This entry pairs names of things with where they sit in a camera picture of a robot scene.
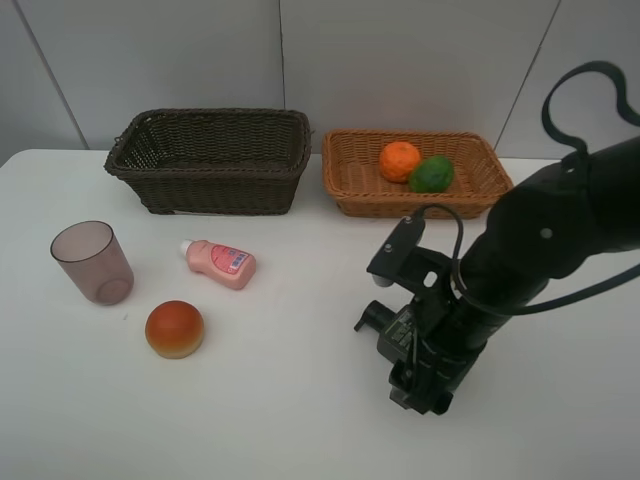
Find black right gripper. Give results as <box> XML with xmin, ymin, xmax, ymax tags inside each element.
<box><xmin>388</xmin><ymin>280</ymin><xmax>509</xmax><ymax>415</ymax></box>

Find black pump bottle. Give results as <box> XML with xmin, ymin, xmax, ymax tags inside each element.
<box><xmin>354</xmin><ymin>301</ymin><xmax>416</xmax><ymax>366</ymax></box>

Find green lime fruit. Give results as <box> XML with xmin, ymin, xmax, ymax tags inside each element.
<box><xmin>408</xmin><ymin>155</ymin><xmax>455</xmax><ymax>194</ymax></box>

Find orange mandarin fruit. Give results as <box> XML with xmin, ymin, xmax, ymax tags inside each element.
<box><xmin>378</xmin><ymin>141</ymin><xmax>422</xmax><ymax>184</ymax></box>

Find pink lotion bottle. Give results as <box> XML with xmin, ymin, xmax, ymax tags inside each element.
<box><xmin>180</xmin><ymin>240</ymin><xmax>257</xmax><ymax>290</ymax></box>

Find translucent mauve plastic cup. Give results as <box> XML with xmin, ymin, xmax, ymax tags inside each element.
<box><xmin>50</xmin><ymin>220</ymin><xmax>134</xmax><ymax>306</ymax></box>

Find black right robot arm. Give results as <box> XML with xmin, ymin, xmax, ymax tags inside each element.
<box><xmin>369</xmin><ymin>139</ymin><xmax>639</xmax><ymax>414</ymax></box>

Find orange wicker basket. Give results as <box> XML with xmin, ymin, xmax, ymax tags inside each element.
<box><xmin>322</xmin><ymin>129</ymin><xmax>513</xmax><ymax>219</ymax></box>

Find round brown bread bun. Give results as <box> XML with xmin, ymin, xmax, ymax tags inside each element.
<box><xmin>145</xmin><ymin>300</ymin><xmax>205</xmax><ymax>359</ymax></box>

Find dark brown wicker basket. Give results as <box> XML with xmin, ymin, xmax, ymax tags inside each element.
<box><xmin>104</xmin><ymin>108</ymin><xmax>312</xmax><ymax>216</ymax></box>

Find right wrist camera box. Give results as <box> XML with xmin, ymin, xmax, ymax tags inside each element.
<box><xmin>366</xmin><ymin>211</ymin><xmax>452</xmax><ymax>299</ymax></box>

